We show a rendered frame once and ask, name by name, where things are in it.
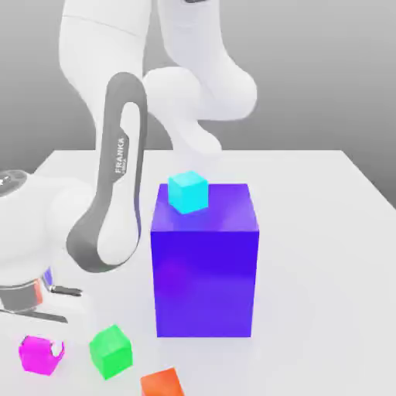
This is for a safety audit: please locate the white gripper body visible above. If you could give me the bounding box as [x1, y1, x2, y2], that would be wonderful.
[0, 297, 94, 342]

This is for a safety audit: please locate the small magenta cube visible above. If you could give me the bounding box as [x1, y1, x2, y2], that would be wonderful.
[17, 334, 66, 377]

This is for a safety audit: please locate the small green cube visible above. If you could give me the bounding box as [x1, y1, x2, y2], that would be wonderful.
[88, 323, 134, 381]

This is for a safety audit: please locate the small orange cube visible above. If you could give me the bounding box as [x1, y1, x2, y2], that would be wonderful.
[139, 367, 186, 396]

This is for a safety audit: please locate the small cyan cube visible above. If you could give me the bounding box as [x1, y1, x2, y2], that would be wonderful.
[167, 169, 210, 215]

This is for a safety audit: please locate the large blue box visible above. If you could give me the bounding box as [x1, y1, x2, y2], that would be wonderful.
[150, 183, 260, 339]

